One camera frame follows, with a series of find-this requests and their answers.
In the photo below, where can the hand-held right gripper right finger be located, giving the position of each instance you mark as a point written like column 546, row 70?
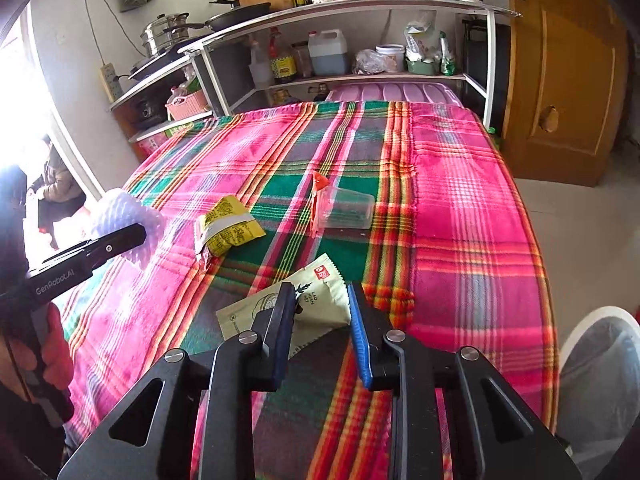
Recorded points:
column 357, row 342

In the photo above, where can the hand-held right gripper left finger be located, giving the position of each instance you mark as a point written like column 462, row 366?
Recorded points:
column 278, row 345

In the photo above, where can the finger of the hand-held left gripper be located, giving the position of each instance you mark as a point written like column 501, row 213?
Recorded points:
column 112, row 242

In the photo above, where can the white foam fruit net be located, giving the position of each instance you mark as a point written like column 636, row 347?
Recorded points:
column 125, row 210

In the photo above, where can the beige green packet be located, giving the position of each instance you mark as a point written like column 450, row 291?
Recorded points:
column 320, row 290

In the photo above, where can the white round trash bin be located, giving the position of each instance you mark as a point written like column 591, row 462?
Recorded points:
column 575, row 330

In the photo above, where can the person's left forearm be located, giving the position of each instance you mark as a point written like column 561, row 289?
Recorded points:
column 20, row 440

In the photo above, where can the person's left hand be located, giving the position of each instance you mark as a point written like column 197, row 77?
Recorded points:
column 57, row 355

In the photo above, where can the red green carton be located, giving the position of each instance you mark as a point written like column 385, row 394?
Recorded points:
column 160, row 141

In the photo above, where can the yellow packet with white band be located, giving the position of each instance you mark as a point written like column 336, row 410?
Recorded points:
column 230, row 227

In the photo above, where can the clear plastic cup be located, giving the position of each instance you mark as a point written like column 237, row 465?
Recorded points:
column 345, row 212

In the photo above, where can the dark small pot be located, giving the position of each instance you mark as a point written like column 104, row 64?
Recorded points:
column 149, row 112

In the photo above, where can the pink green plaid blanket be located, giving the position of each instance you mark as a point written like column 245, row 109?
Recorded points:
column 450, row 240

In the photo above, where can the pink plastic basket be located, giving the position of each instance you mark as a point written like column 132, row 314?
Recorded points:
column 186, row 106

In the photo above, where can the white power strip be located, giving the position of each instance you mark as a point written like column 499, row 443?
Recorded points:
column 110, row 82

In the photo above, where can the small red plastic piece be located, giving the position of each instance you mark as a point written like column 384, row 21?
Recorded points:
column 320, row 181

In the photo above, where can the black induction cooker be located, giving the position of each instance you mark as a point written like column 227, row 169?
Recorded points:
column 160, row 62

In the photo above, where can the steel steamer pot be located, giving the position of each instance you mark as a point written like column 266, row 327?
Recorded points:
column 165, row 35

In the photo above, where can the white plastic bottle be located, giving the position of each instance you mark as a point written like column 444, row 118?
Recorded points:
column 260, row 70

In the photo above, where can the red cap sauce bottle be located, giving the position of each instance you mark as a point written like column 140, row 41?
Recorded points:
column 282, row 65

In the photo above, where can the clear bin liner bag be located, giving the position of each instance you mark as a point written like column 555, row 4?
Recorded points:
column 600, row 385

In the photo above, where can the black frying pan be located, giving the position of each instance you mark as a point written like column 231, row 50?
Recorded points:
column 240, row 15

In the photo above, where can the dark glass jar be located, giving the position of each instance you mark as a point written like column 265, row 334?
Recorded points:
column 302, row 62

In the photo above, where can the crumpled clear plastic bag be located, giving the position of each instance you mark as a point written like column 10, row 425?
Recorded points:
column 369, row 62

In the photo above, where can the plastic jug with dark liquid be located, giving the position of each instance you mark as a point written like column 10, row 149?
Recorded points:
column 327, row 57

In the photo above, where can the white round tub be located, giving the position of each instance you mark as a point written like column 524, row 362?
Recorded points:
column 391, row 57

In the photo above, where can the green bowl with bags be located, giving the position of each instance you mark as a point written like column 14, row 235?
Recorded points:
column 422, row 55

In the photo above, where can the green white packet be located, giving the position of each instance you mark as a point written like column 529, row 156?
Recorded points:
column 447, row 57

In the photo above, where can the wooden door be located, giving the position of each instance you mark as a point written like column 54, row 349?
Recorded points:
column 565, row 85

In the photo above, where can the white metal shelf rack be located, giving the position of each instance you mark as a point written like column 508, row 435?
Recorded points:
column 350, row 10

